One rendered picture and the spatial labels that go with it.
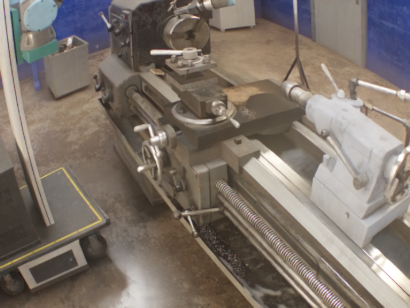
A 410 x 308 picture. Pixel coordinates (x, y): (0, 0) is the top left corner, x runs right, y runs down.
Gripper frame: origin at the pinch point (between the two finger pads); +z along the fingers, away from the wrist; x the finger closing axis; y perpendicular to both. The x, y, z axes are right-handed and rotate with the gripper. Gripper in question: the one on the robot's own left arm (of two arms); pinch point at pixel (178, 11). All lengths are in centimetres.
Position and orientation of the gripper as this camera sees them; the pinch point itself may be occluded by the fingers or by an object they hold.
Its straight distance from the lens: 240.5
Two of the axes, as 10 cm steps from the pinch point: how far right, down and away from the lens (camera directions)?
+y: 3.8, 6.8, 6.3
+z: -9.0, 1.1, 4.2
